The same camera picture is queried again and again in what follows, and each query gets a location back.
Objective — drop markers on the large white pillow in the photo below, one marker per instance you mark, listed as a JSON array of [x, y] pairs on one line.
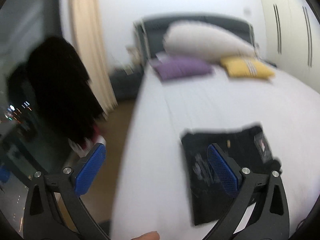
[[206, 41]]

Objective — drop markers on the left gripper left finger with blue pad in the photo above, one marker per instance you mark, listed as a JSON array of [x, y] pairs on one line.
[[42, 217]]

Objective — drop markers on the person's left hand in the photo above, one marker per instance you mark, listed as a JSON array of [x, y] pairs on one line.
[[153, 235]]

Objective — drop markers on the dark grey headboard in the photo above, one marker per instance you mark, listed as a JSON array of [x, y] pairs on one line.
[[150, 31]]

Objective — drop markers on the pink white slipper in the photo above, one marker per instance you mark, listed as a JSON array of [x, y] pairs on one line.
[[84, 150]]

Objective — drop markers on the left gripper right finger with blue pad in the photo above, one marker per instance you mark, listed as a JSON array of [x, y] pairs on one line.
[[259, 209]]

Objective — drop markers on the purple cushion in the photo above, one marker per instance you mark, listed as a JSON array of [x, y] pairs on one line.
[[177, 67]]

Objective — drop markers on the black embroidered pants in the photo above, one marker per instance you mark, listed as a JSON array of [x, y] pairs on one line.
[[248, 147]]

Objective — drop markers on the white wardrobe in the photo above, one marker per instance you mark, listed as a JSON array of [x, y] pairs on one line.
[[292, 32]]

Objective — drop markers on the dark grey nightstand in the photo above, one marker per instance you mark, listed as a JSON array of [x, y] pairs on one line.
[[126, 83]]

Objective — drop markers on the white bed mattress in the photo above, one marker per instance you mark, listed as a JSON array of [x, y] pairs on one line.
[[166, 183]]

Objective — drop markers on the beige curtain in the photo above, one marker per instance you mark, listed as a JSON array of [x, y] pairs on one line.
[[88, 35]]

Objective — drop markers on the black hanging coat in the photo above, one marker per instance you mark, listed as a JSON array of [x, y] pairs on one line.
[[55, 82]]

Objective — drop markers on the yellow patterned cushion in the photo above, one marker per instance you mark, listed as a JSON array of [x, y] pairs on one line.
[[246, 67]]

